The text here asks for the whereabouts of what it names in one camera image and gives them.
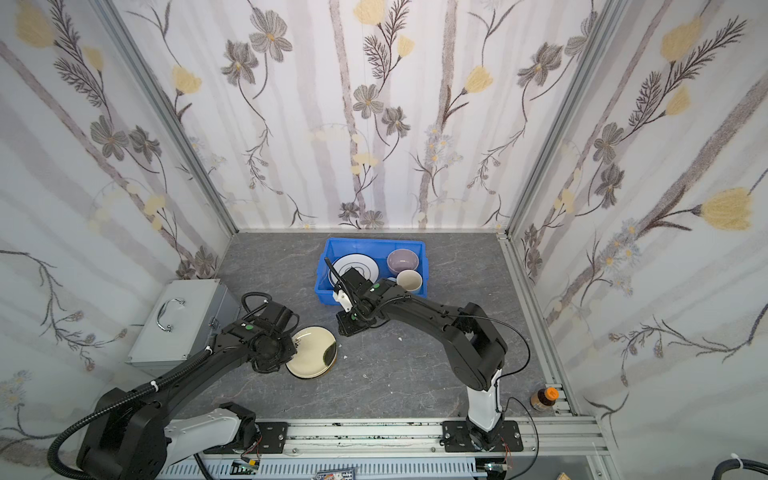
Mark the black thin right cable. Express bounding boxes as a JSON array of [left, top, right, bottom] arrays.
[[455, 311, 541, 480]]

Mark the orange capped brown bottle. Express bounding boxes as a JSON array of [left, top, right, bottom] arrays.
[[530, 387, 560, 411]]

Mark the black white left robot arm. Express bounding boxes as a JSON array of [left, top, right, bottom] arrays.
[[76, 323, 296, 479]]

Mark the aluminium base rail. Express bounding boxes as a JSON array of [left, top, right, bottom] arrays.
[[158, 415, 620, 479]]

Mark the black corrugated cable conduit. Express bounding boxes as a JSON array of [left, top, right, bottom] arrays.
[[46, 350, 214, 480]]

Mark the yellow floral plate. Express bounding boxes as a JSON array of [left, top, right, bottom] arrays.
[[286, 326, 338, 380]]

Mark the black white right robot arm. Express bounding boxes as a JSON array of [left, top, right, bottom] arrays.
[[333, 290, 508, 451]]

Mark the lilac ceramic bowl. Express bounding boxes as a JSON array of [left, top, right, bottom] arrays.
[[386, 248, 420, 275]]

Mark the blue plastic bin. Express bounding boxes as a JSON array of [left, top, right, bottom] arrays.
[[314, 237, 429, 306]]

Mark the cream ceramic mug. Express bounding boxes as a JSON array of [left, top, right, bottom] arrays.
[[396, 270, 424, 293]]

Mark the grey metal case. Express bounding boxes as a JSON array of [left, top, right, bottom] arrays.
[[127, 279, 241, 377]]

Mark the white plate black pattern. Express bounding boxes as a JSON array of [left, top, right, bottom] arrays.
[[328, 253, 379, 286]]

